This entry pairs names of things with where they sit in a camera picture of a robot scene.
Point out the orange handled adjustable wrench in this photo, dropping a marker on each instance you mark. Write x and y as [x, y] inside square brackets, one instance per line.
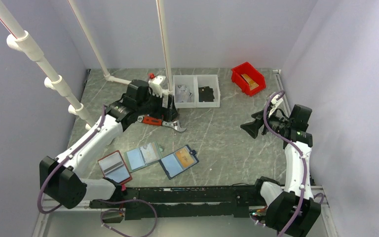
[159, 122]

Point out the navy blue card holder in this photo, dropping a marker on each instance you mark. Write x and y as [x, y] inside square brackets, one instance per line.
[171, 166]

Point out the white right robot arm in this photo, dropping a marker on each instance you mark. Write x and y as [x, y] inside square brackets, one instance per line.
[291, 208]

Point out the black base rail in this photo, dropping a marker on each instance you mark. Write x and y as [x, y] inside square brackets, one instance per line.
[237, 201]

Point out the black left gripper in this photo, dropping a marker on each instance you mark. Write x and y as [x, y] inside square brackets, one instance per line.
[170, 113]

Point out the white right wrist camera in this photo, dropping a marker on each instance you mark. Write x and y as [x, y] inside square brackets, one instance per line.
[276, 101]

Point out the red open card holder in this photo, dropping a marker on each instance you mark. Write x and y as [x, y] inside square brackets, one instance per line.
[113, 167]

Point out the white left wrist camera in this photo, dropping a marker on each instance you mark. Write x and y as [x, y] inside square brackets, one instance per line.
[155, 83]

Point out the green open card holder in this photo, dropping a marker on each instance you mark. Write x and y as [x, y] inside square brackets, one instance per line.
[142, 156]

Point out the gold cards in bin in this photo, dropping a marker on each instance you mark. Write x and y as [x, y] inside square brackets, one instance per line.
[252, 84]

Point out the red plastic bin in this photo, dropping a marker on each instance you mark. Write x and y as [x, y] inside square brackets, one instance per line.
[247, 68]

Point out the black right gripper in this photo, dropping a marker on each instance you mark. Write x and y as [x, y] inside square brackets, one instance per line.
[252, 128]

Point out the white bin with black cards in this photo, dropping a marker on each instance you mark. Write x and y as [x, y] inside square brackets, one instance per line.
[208, 91]

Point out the orange card in holder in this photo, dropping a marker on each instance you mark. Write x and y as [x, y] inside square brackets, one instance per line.
[184, 157]

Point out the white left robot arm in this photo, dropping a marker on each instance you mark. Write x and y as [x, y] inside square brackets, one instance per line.
[59, 177]

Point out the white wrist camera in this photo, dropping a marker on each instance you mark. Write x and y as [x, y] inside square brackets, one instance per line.
[276, 101]
[155, 83]

